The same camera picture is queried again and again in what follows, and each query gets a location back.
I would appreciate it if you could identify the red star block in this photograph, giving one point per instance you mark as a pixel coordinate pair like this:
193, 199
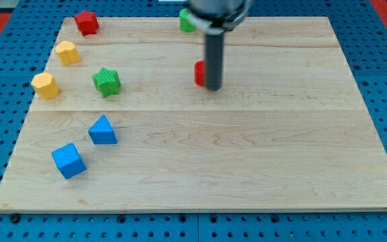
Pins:
86, 22

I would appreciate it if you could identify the light wooden board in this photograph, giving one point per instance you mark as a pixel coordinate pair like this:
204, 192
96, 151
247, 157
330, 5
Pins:
288, 131

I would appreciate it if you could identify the yellow hexagon block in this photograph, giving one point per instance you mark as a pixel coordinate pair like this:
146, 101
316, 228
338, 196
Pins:
45, 86

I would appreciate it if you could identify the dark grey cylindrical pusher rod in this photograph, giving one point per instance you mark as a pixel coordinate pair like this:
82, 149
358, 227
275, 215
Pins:
213, 56

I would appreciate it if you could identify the green circle block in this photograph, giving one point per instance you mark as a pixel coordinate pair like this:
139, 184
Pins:
184, 24

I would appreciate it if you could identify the blue triangle block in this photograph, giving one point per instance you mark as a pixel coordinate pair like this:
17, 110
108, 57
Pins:
102, 133

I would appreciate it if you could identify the blue cube block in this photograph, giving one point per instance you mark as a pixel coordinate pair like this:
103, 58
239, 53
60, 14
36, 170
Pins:
68, 161

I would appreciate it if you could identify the yellow heart block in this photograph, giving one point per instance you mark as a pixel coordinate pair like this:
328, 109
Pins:
67, 53

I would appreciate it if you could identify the green star block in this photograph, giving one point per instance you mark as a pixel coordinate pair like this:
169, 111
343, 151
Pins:
107, 82

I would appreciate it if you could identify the red circle block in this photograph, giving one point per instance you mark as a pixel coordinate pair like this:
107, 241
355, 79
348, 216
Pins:
199, 70

